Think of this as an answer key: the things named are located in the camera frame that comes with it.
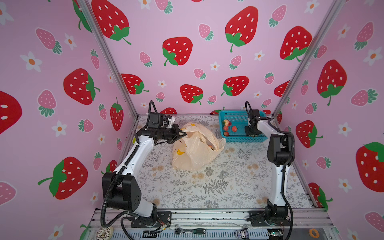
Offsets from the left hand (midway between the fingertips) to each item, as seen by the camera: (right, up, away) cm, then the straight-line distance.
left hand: (186, 133), depth 79 cm
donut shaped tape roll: (-38, -47, -11) cm, 61 cm away
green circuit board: (+43, -49, -9) cm, 66 cm away
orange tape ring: (+60, -48, -10) cm, 77 cm away
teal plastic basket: (+34, +6, +35) cm, 49 cm away
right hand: (+46, +1, +28) cm, 54 cm away
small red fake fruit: (+27, -1, +28) cm, 39 cm away
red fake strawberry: (+34, +2, +30) cm, 45 cm away
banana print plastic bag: (+6, -7, +1) cm, 10 cm away
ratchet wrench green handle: (+6, -47, -9) cm, 48 cm away
